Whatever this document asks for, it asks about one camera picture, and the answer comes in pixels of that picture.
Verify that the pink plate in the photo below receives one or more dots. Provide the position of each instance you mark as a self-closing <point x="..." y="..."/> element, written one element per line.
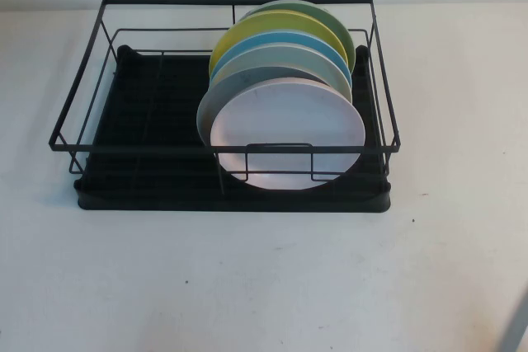
<point x="288" y="121"/>

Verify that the grey plate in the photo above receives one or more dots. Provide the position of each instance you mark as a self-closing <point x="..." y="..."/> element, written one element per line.
<point x="231" y="84"/>

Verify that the cream plate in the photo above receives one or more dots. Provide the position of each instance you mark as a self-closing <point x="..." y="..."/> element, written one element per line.
<point x="288" y="57"/>

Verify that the blue plate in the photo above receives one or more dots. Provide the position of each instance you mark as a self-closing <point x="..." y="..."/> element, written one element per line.
<point x="288" y="40"/>

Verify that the yellow plate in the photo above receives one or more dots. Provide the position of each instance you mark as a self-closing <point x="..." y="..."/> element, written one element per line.
<point x="268" y="28"/>

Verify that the green plate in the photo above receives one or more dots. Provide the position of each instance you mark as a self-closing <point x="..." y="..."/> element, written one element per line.
<point x="321" y="18"/>

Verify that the black plastic drip tray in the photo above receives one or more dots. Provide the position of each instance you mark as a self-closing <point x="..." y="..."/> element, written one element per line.
<point x="165" y="203"/>

